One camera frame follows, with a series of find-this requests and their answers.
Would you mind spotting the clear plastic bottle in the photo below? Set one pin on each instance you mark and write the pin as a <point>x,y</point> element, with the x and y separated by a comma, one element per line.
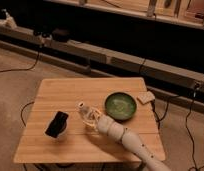
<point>85,113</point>

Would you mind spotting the white object on left ledge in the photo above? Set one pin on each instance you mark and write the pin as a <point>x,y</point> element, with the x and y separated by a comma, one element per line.
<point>8,21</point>

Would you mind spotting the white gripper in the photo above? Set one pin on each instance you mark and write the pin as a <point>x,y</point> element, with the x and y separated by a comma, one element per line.
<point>107,126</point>

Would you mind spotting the tan sponge block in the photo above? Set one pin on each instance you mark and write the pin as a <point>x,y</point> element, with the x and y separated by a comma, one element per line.
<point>146,97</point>

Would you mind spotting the wooden table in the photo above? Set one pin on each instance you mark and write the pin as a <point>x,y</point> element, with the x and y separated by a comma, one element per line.
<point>77,144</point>

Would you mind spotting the black device on ledge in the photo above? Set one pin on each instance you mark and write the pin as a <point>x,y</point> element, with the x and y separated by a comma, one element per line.
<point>61,35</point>

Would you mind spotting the green bowl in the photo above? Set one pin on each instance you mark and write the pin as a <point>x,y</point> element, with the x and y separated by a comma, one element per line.
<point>120,106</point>

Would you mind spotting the black object on white cup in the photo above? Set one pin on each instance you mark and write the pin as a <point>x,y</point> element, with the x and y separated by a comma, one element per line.
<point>57,125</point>

